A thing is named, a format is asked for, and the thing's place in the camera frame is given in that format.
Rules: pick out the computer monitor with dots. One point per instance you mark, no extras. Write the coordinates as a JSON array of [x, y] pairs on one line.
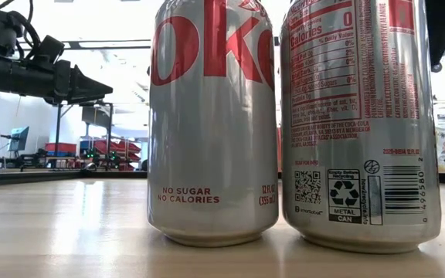
[[18, 139]]

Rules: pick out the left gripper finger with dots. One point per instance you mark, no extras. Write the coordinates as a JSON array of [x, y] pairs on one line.
[[87, 85], [83, 99]]

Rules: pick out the grey hanging box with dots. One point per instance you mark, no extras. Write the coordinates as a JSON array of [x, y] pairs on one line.
[[95, 117]]

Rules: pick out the black metal table frame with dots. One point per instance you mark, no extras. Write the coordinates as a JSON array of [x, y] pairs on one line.
[[33, 178]]

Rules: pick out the black background rack frame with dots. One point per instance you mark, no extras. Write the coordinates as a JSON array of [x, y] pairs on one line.
[[57, 131]]

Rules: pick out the silver Diet Coke can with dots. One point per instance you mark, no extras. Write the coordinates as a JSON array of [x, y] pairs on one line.
[[212, 135], [361, 146]]

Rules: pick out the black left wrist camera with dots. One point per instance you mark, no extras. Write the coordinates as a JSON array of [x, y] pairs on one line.
[[48, 48]]

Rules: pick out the red blue shelving cart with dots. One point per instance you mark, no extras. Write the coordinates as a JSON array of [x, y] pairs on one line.
[[130, 148]]

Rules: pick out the red storage bin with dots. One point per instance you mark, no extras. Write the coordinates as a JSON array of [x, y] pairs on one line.
[[61, 147]]

